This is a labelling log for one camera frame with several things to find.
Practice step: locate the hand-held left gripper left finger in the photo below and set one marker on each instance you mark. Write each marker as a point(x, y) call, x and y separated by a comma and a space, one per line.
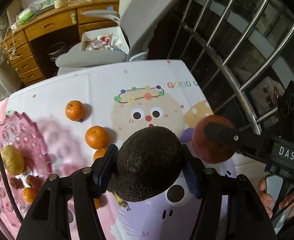
point(104, 170)

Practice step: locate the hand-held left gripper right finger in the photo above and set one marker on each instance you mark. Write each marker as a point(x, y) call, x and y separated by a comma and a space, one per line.
point(190, 180)

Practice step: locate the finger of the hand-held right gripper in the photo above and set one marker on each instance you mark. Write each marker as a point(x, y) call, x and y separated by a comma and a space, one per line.
point(221, 135)

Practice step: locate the red apple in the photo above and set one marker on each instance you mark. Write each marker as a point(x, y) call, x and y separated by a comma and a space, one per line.
point(206, 152)

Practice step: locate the small orange mandarin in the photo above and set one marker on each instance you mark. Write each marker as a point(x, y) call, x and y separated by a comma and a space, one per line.
point(97, 203)

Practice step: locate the dark avocado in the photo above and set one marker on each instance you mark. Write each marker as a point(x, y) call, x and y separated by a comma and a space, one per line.
point(149, 162)

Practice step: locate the red dates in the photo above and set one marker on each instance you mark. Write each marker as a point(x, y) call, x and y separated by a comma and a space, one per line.
point(33, 181)

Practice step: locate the pink glass bowl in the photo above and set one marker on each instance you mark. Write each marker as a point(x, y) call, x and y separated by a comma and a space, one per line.
point(34, 140)

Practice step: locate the large orange mandarin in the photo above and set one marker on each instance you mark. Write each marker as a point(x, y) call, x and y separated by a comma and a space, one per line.
point(29, 195)

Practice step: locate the red lychee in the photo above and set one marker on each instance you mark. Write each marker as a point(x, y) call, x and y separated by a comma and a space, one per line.
point(16, 183)

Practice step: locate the yellow pear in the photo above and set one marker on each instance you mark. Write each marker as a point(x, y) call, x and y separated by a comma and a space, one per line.
point(12, 160)

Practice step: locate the person's right hand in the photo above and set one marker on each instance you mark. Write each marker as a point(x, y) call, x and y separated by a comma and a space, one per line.
point(264, 197)

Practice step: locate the cartoon printed tablecloth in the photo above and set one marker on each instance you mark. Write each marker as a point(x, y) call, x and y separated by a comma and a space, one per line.
point(99, 92)

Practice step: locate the metal window grille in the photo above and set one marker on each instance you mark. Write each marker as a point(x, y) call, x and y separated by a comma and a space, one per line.
point(236, 55)

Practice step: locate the dark waste basket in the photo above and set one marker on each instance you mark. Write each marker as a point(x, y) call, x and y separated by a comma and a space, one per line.
point(57, 52)

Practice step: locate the white storage box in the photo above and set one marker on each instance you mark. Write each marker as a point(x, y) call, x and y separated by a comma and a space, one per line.
point(92, 35)

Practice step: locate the grey office chair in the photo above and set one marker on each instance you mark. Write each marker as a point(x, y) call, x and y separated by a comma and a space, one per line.
point(142, 17)

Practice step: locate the wooden desk with drawers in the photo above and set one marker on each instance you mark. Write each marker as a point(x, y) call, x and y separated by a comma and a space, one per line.
point(49, 25)

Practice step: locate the cream cup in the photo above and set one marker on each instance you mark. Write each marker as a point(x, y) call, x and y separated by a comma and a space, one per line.
point(59, 3)

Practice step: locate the green tissue pack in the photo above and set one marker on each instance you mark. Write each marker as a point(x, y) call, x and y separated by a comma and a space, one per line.
point(25, 14)

